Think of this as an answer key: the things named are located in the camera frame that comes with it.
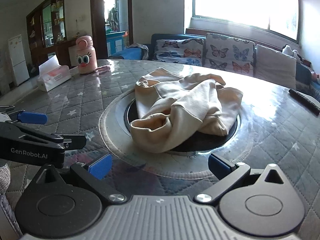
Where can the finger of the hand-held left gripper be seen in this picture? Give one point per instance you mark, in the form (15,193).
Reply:
(35,117)
(75,141)

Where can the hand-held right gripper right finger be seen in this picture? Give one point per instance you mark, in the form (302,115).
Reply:
(220,166)

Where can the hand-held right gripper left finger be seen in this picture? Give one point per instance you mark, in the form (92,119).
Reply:
(101,166)

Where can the cream sweatshirt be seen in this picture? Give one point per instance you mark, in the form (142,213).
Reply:
(187,100)

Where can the person's left forearm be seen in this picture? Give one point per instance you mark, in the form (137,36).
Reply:
(3,177)

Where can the hanging clothes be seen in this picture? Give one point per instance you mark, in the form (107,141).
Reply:
(113,17)

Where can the round black table insert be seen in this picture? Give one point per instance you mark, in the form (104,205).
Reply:
(205,142)

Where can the grey quilted star tablecloth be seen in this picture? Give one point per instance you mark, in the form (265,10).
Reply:
(75,97)

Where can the white pink tissue pack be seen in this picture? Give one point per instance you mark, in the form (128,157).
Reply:
(53,76)

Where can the white refrigerator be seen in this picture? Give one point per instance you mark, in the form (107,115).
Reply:
(18,60)

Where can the pink cartoon face water bottle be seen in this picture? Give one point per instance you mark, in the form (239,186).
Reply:
(86,55)

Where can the dark wooden display cabinet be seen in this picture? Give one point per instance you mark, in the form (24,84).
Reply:
(37,35)

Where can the black remote control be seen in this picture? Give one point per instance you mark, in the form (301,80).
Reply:
(303,100)

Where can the blue cabinet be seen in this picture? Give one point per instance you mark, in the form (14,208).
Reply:
(116,42)

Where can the grey patterned throw cloth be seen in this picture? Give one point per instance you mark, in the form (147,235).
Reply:
(140,48)

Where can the tall butterfly print cushion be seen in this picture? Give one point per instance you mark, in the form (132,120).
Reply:
(230,52)

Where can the plain beige cushion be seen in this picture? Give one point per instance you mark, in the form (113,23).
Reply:
(275,65)

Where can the wide butterfly print cushion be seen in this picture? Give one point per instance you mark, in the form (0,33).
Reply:
(175,52)

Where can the white plush toy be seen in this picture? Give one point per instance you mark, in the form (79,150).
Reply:
(288,50)

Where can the blue sofa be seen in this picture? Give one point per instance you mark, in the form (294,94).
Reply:
(175,36)

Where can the window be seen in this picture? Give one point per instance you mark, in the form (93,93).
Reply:
(230,0)

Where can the dark wooden door frame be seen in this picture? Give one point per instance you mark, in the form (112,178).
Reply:
(96,17)

